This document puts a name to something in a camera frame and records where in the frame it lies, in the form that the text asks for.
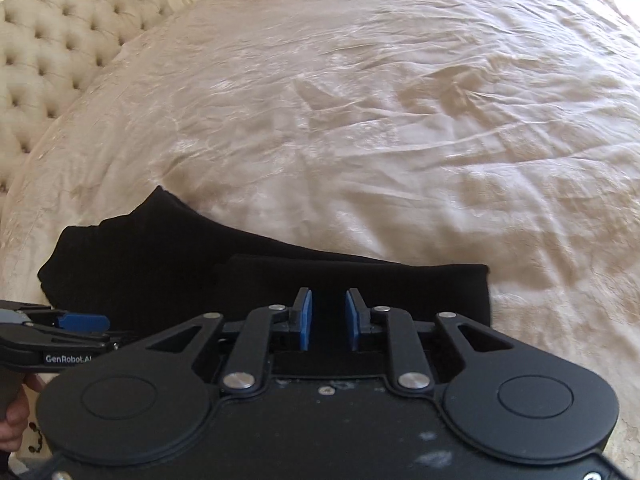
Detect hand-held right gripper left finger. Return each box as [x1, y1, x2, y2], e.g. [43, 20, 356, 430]
[145, 286, 314, 394]

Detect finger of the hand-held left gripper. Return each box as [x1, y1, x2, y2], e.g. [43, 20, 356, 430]
[21, 310, 124, 344]

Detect person's left hand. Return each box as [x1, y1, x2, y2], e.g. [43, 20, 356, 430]
[0, 376, 45, 454]

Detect beige patterned bedspread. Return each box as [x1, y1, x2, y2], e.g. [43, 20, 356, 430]
[0, 0, 640, 466]

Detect black pants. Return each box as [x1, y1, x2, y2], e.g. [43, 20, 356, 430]
[37, 186, 493, 381]

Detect cream tufted headboard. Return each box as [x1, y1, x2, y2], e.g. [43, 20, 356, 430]
[0, 0, 201, 195]

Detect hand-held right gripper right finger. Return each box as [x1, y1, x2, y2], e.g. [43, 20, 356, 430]
[345, 287, 516, 393]

